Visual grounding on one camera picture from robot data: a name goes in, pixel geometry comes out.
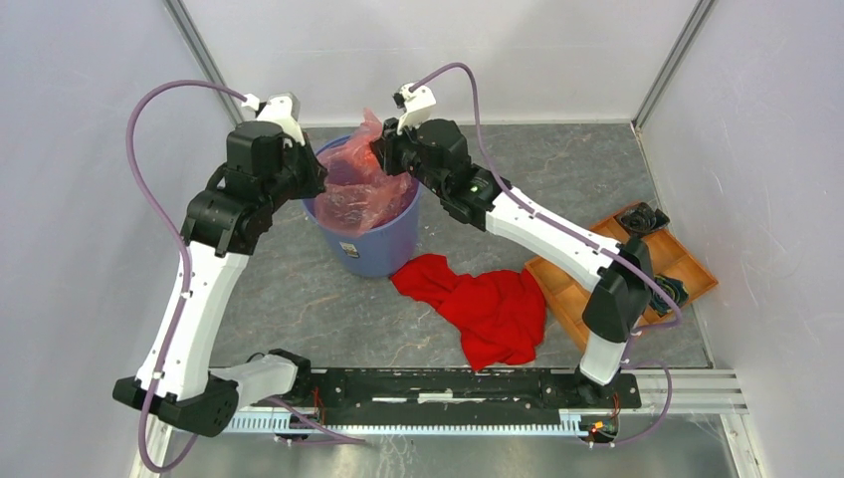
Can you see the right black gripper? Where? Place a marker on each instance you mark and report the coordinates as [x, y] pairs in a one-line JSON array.
[[386, 146]]

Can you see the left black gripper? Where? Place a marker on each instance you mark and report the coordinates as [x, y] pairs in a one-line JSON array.
[[317, 173]]

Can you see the red translucent trash bag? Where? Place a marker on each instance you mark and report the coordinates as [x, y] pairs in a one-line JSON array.
[[359, 195]]

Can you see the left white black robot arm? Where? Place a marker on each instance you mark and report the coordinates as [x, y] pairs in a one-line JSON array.
[[267, 165]]

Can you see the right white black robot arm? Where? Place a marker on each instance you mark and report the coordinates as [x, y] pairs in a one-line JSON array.
[[618, 276]]

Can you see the blue plastic trash bin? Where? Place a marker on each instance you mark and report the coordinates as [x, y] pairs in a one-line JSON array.
[[381, 251]]

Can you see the red cloth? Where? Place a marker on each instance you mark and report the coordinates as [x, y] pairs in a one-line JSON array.
[[500, 315]]

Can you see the black roll in far compartment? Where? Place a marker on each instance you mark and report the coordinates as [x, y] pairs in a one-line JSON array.
[[642, 220]]

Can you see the black roll in compartment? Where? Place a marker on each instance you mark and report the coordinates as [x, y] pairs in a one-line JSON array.
[[642, 220], [674, 289]]

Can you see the black roll in right compartment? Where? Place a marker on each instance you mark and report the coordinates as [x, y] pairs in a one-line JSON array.
[[674, 289]]

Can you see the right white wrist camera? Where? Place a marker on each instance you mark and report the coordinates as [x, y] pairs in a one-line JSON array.
[[416, 104]]

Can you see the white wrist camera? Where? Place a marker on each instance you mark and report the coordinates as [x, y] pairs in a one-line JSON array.
[[416, 104], [282, 110]]

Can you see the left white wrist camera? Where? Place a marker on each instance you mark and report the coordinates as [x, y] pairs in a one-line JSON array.
[[282, 110]]

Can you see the left aluminium frame post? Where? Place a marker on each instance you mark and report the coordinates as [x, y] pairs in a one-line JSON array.
[[190, 33]]

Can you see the aluminium frame post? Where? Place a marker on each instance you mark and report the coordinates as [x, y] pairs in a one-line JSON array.
[[688, 34], [190, 33]]

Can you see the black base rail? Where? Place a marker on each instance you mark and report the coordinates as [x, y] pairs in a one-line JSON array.
[[456, 396]]

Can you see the right aluminium frame post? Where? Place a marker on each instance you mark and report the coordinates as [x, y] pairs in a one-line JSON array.
[[688, 34]]

